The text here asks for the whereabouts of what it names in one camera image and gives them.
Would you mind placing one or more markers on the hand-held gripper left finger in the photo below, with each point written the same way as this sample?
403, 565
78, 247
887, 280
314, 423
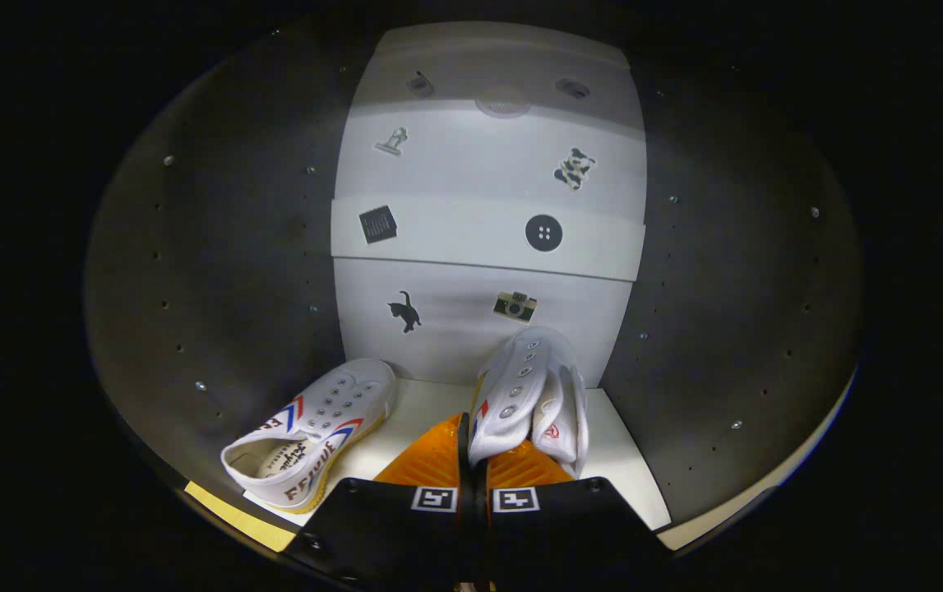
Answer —
389, 526

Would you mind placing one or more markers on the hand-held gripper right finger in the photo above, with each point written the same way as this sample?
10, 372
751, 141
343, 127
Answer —
553, 526

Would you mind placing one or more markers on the white canvas shoe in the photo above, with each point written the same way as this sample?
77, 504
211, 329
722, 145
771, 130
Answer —
520, 386
331, 419

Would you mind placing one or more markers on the dark grey shoe cabinet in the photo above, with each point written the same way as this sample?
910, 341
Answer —
233, 247

